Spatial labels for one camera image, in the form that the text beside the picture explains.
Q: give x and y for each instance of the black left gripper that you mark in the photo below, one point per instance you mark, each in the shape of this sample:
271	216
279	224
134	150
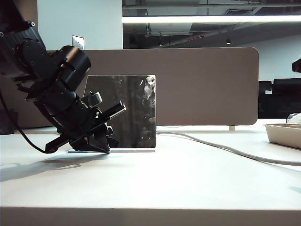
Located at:
68	117

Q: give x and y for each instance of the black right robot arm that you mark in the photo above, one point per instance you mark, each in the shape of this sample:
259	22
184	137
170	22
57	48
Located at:
296	64

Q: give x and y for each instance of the brown desk divider panel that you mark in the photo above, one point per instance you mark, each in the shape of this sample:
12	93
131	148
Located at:
207	87

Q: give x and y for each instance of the square mirror with white stand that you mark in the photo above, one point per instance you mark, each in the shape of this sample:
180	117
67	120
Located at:
135	113

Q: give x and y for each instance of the ceiling light strip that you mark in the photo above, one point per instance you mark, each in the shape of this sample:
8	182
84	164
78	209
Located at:
211	18

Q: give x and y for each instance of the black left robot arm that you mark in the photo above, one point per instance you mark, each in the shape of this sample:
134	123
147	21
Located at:
30	54

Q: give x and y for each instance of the white divider foot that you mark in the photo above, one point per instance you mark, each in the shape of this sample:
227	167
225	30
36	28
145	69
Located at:
232	128

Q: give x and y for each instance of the black ceiling spotlight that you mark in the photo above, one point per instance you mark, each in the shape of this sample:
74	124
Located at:
228	42

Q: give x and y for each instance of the silver wall switch plate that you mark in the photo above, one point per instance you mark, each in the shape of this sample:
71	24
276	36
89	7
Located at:
78	42

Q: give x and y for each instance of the dark cup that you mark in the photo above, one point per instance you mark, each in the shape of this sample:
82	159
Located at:
5	124

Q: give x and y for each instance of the red ceiling sign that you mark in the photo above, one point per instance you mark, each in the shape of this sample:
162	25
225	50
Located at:
196	37

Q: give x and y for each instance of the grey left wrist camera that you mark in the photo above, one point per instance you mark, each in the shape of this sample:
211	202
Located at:
94	99

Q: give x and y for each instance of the beige paper tray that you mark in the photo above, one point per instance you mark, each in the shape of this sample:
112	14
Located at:
284	137

